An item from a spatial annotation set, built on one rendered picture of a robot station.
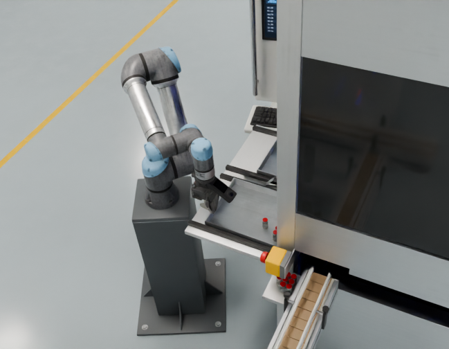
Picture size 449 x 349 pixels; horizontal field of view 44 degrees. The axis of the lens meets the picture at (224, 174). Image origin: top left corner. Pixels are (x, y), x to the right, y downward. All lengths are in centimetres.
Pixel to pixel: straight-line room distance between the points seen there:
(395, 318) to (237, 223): 68
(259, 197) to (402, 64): 112
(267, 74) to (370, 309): 128
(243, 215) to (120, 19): 352
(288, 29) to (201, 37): 366
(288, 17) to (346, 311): 117
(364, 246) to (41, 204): 244
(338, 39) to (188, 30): 384
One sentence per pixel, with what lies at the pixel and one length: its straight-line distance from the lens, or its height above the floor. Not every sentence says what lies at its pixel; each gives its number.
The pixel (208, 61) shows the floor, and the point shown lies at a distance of 471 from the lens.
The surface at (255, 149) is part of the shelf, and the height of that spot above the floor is 88.
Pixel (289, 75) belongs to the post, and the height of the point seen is 174.
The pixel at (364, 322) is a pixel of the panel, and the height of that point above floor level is 73.
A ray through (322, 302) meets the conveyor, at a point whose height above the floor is 93.
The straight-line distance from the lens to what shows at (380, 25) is 133.
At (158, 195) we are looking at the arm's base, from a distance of 240.
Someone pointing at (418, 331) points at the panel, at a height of 80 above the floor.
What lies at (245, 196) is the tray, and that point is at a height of 88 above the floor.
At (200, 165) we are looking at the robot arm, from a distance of 201.
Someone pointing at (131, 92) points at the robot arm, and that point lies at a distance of 221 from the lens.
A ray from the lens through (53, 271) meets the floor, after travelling 340.
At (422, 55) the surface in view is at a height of 187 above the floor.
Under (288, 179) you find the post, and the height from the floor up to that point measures 135.
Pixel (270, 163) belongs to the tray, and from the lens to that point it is 246.
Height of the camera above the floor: 259
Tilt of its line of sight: 45 degrees down
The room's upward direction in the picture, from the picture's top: 5 degrees counter-clockwise
